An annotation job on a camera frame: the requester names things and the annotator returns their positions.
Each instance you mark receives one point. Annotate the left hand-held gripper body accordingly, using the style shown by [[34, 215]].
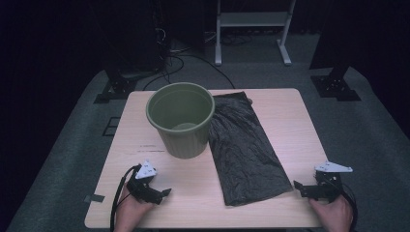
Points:
[[141, 187]]

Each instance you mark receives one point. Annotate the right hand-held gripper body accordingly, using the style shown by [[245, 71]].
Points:
[[324, 188]]

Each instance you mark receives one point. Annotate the black plastic garbage bag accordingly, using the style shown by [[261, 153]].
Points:
[[245, 151]]

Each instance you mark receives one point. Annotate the green plastic trash bin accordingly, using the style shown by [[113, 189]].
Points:
[[180, 116]]

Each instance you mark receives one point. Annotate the person's right hand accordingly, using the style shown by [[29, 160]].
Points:
[[335, 214]]

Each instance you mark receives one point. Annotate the person's left hand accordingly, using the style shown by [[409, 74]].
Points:
[[130, 212]]

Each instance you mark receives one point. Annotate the grey tape strip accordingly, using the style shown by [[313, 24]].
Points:
[[95, 198]]

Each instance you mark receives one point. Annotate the black stand base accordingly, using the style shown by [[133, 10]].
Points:
[[335, 87], [116, 88]]

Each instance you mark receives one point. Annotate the dark equipment cabinet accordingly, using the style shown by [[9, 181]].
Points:
[[135, 32]]

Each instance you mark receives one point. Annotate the white metal stand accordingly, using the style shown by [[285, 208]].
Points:
[[254, 19]]

